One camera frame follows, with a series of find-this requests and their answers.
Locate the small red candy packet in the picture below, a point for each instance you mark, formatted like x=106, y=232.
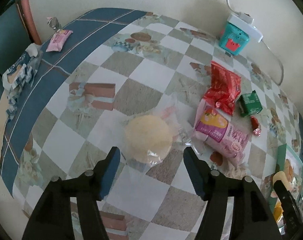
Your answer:
x=256, y=128

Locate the silver foil wrapper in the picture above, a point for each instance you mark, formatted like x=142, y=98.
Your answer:
x=53, y=23

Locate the yellow orange snack bag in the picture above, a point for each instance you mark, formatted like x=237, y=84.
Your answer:
x=278, y=211

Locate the round cake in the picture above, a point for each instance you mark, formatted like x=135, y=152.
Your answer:
x=148, y=137

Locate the white power strip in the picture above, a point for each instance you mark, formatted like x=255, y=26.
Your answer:
x=249, y=29

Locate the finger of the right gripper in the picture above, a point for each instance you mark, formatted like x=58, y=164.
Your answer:
x=291, y=213

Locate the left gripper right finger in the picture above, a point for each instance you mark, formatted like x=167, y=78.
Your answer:
x=251, y=218

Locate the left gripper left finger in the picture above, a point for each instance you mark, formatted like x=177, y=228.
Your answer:
x=52, y=216

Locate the large red snack bag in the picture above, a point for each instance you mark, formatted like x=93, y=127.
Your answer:
x=224, y=90

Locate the checkered patterned tablecloth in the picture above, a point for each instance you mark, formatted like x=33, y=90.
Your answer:
x=151, y=86

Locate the pink snack bag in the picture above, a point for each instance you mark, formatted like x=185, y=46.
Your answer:
x=211, y=127

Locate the green snack pack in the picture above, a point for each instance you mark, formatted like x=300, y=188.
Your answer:
x=249, y=104

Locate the blue white crumpled wrapper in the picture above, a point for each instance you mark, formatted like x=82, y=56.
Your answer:
x=22, y=72

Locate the small pink packet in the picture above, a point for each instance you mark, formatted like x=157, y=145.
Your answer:
x=58, y=40

